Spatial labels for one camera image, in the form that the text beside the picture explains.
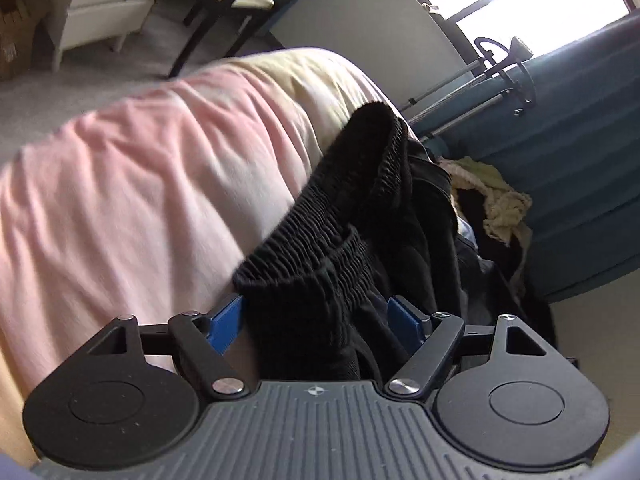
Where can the white dresser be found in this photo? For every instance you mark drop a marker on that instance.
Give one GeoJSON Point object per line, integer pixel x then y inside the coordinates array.
{"type": "Point", "coordinates": [110, 5]}

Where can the pink bed sheet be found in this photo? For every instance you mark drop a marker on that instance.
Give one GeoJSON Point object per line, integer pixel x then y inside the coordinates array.
{"type": "Point", "coordinates": [125, 185]}

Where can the black pants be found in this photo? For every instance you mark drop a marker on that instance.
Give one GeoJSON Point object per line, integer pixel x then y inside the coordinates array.
{"type": "Point", "coordinates": [320, 270]}

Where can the cardboard box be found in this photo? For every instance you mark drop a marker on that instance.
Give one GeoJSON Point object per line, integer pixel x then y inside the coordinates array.
{"type": "Point", "coordinates": [20, 30]}

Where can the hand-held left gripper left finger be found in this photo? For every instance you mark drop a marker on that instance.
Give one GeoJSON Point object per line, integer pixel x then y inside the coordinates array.
{"type": "Point", "coordinates": [227, 327]}

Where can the cream knit blanket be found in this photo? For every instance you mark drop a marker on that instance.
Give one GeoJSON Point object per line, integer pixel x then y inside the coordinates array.
{"type": "Point", "coordinates": [505, 205]}

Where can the garment steamer stand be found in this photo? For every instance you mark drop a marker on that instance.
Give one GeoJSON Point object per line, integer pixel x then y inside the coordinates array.
{"type": "Point", "coordinates": [505, 60]}

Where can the black clothes pile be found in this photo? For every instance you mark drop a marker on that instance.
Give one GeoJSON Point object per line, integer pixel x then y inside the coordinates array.
{"type": "Point", "coordinates": [500, 260]}

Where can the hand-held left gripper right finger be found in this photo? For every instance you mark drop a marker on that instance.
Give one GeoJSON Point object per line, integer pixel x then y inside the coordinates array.
{"type": "Point", "coordinates": [400, 317]}

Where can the windowsill clutter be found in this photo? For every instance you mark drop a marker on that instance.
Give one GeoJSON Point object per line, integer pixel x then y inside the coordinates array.
{"type": "Point", "coordinates": [425, 2]}

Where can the wide blue curtain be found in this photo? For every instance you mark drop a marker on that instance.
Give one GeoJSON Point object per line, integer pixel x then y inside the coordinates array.
{"type": "Point", "coordinates": [575, 160]}

